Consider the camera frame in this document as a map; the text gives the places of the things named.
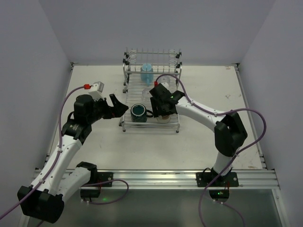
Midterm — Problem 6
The aluminium mounting rail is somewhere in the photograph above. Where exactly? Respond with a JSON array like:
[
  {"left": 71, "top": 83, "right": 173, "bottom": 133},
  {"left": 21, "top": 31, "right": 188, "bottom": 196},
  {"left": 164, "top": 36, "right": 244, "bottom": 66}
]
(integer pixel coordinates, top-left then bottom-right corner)
[{"left": 30, "top": 168, "right": 280, "bottom": 190}]

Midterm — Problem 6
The dark green ceramic mug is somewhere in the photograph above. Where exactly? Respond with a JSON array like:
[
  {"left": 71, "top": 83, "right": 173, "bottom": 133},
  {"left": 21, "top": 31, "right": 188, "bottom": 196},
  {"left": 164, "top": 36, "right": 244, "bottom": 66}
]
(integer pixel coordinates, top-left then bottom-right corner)
[{"left": 130, "top": 104, "right": 154, "bottom": 123}]

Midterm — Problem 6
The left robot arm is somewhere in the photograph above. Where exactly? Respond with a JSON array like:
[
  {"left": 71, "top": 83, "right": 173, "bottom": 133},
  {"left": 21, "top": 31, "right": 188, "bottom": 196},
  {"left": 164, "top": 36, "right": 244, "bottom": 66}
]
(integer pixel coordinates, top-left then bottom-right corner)
[{"left": 17, "top": 94, "right": 128, "bottom": 223}]

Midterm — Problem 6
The clear glass at back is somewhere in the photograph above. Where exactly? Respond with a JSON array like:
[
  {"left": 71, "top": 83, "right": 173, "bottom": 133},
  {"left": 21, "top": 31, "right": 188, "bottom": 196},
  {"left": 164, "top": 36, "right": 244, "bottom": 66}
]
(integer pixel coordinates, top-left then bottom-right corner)
[{"left": 157, "top": 76, "right": 170, "bottom": 89}]

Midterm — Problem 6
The clear glass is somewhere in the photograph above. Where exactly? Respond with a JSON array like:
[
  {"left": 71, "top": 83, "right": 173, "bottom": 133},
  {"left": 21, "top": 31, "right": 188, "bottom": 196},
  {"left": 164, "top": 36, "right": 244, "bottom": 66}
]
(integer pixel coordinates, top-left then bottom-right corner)
[
  {"left": 141, "top": 87, "right": 152, "bottom": 103},
  {"left": 157, "top": 76, "right": 170, "bottom": 89}
]

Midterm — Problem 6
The blue plastic mug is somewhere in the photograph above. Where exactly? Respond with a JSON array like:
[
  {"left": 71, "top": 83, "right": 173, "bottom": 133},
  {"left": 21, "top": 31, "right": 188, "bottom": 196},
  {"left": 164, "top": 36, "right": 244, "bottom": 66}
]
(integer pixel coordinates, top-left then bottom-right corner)
[{"left": 140, "top": 63, "right": 153, "bottom": 86}]

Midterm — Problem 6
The metal dish rack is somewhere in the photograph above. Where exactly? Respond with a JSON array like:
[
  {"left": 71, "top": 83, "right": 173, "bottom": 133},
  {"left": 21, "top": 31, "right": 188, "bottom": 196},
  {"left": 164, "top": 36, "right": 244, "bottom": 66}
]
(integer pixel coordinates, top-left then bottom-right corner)
[{"left": 118, "top": 48, "right": 183, "bottom": 134}]

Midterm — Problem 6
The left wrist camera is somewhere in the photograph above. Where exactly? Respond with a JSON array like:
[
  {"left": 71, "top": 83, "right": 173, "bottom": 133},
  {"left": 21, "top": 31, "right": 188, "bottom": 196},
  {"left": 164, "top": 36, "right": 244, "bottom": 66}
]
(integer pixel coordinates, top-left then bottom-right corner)
[{"left": 89, "top": 81, "right": 104, "bottom": 100}]

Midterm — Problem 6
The clear glass near centre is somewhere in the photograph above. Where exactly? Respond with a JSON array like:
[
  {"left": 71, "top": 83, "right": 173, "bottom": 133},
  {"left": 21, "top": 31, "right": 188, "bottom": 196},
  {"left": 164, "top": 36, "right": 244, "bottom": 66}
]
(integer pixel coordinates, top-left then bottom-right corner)
[{"left": 141, "top": 87, "right": 152, "bottom": 103}]

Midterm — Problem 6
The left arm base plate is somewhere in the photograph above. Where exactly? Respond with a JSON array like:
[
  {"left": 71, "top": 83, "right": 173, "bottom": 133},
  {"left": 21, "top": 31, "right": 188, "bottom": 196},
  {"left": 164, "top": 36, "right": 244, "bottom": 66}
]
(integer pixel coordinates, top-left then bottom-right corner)
[{"left": 80, "top": 172, "right": 114, "bottom": 201}]

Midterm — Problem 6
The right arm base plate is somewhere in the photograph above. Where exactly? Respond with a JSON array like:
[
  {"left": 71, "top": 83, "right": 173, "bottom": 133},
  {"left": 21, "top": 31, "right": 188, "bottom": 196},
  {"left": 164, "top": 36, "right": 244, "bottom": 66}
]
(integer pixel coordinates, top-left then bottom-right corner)
[{"left": 196, "top": 171, "right": 239, "bottom": 203}]

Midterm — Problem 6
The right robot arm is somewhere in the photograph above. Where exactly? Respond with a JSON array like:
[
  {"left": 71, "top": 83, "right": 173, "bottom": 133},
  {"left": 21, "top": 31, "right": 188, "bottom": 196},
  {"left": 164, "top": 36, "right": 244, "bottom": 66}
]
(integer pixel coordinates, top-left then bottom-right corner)
[{"left": 150, "top": 83, "right": 248, "bottom": 184}]

